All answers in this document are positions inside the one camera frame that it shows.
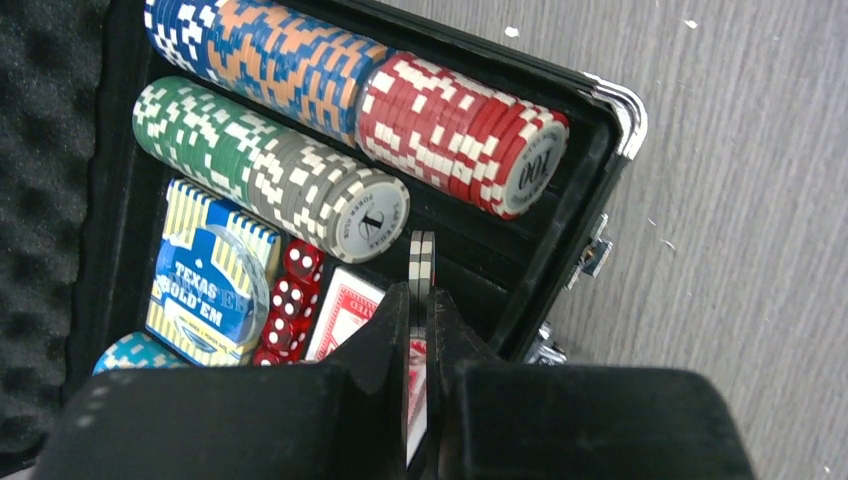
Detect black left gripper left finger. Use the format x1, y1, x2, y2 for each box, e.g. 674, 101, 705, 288
33, 283, 411, 479

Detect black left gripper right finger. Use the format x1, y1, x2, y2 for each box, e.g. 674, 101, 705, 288
424, 289, 755, 479

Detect clear round dealer button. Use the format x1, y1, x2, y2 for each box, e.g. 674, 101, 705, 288
154, 225, 269, 346

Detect blue playing card deck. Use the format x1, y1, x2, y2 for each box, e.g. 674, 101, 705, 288
145, 179, 285, 366

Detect black poker set case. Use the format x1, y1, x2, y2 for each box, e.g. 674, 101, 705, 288
1, 1, 648, 475

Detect red playing card deck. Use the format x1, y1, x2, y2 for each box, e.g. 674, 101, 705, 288
305, 267, 427, 464

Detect red dice in case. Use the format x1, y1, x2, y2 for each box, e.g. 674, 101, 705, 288
252, 239, 325, 366

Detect white poker chip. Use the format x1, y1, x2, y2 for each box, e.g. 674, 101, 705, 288
408, 230, 426, 340
420, 231, 435, 298

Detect green white chip stack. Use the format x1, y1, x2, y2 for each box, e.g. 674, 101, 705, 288
132, 76, 411, 264

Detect blue yellow chip stack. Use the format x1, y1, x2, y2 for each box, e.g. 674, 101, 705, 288
92, 331, 188, 375

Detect blue red chip stack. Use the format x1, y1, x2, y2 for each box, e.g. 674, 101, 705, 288
142, 1, 570, 219

